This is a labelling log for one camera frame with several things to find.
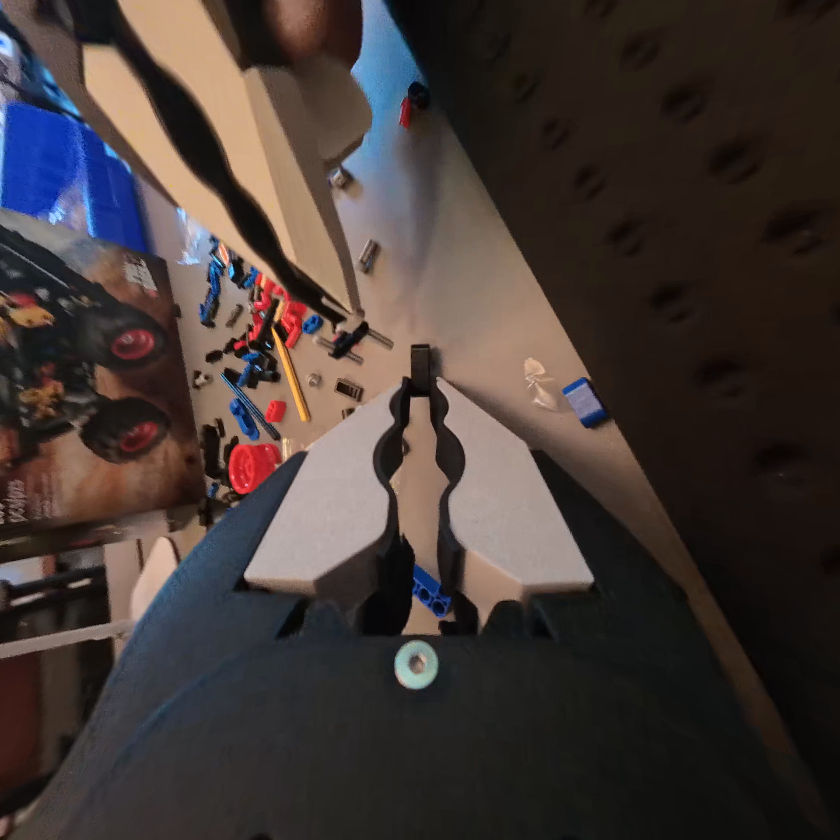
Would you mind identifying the pile of small connector pins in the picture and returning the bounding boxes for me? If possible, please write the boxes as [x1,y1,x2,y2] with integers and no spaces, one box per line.
[197,236,326,395]

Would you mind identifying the long yellow axle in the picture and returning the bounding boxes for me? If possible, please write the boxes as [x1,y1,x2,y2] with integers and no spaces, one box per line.
[271,326,311,423]

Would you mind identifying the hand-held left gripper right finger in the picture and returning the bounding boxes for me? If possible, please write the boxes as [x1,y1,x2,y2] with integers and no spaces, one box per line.
[428,378,595,626]

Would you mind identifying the toy truck set box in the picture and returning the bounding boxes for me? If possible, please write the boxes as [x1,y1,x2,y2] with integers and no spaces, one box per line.
[0,210,207,559]

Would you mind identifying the blue L-shaped beam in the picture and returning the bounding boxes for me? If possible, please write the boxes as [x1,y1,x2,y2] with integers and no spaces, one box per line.
[412,563,455,619]

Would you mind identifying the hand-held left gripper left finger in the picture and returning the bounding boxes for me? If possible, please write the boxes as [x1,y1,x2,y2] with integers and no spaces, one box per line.
[243,382,416,632]

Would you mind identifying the small blue brick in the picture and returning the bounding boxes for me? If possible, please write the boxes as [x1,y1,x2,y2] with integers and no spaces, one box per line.
[562,377,610,429]

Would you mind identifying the blue storage bin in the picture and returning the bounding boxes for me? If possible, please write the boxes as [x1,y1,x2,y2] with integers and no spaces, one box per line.
[0,98,148,253]

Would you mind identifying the grey desk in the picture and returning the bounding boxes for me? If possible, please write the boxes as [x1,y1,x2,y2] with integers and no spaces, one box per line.
[128,0,828,840]

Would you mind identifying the black perforated board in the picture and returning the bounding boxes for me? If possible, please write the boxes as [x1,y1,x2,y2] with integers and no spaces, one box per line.
[387,0,840,840]

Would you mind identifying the long black axle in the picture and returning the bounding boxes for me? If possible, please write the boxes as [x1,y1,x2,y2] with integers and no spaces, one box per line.
[220,371,282,441]

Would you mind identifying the red and black connector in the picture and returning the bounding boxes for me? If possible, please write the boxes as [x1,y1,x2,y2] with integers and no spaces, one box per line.
[399,82,431,130]

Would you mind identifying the clear plastic scrap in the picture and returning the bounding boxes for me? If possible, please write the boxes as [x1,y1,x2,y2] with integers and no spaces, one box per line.
[524,357,560,409]

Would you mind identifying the large red wheel rim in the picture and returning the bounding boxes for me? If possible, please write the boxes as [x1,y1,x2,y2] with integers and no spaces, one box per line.
[228,443,284,495]

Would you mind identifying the person's right hand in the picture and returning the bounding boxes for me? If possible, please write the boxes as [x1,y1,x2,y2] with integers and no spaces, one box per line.
[266,0,366,64]

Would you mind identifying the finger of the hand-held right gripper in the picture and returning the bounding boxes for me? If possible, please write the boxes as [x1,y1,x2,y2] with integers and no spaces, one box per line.
[79,42,336,322]
[117,0,365,324]

